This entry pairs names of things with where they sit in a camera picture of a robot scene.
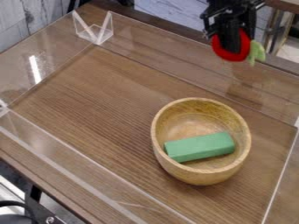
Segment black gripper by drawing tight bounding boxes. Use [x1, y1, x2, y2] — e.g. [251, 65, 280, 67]
[200, 0, 266, 53]

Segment red plush fruit green leaf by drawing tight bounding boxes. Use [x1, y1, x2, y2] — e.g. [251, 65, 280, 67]
[211, 29, 267, 66]

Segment metal table leg background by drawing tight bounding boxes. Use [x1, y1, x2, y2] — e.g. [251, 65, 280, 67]
[263, 9, 295, 55]

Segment light wooden bowl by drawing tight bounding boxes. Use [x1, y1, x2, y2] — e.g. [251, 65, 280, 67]
[151, 97, 251, 186]

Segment green rectangular block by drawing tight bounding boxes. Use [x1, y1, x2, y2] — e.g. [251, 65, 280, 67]
[163, 132, 235, 163]

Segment clear acrylic corner bracket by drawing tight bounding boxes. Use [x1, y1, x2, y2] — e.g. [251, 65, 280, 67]
[71, 11, 114, 46]

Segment clear acrylic enclosure walls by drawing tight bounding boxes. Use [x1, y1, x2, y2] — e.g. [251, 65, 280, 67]
[0, 6, 299, 224]

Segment black table frame clamp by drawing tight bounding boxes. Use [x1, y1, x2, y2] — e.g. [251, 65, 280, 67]
[24, 185, 66, 224]

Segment black cable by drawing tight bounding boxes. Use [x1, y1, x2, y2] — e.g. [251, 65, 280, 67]
[0, 199, 34, 217]

